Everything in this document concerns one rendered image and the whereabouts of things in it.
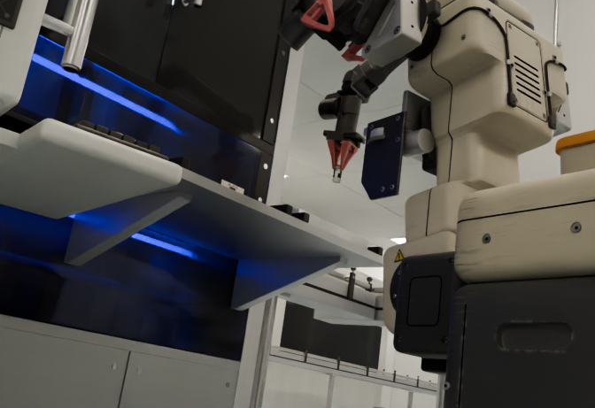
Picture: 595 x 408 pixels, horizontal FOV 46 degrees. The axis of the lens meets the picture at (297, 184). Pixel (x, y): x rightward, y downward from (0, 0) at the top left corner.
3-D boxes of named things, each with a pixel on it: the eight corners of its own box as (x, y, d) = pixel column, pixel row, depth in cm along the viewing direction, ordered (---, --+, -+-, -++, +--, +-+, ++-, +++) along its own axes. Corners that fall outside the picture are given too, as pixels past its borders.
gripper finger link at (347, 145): (329, 172, 193) (336, 140, 195) (353, 174, 190) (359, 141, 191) (320, 165, 187) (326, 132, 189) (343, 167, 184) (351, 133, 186)
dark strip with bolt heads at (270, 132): (249, 211, 193) (289, -35, 217) (260, 216, 196) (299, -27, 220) (251, 211, 192) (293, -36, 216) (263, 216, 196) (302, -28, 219)
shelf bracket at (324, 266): (229, 308, 183) (238, 259, 187) (237, 310, 185) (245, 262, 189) (333, 311, 161) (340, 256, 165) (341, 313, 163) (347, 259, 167)
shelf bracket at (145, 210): (63, 262, 148) (77, 204, 152) (75, 265, 150) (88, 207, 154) (166, 258, 126) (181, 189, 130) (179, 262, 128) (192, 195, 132)
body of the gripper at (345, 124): (330, 143, 195) (336, 119, 196) (365, 146, 190) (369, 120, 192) (321, 136, 189) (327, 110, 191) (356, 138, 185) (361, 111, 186)
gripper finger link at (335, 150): (331, 173, 193) (337, 140, 194) (355, 174, 189) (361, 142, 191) (321, 165, 187) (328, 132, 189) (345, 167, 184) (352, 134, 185)
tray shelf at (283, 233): (22, 195, 151) (25, 186, 151) (246, 269, 200) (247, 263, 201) (166, 171, 120) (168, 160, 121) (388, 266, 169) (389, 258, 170)
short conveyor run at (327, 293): (245, 277, 202) (254, 224, 206) (208, 277, 211) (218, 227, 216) (377, 319, 250) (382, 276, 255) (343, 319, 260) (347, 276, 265)
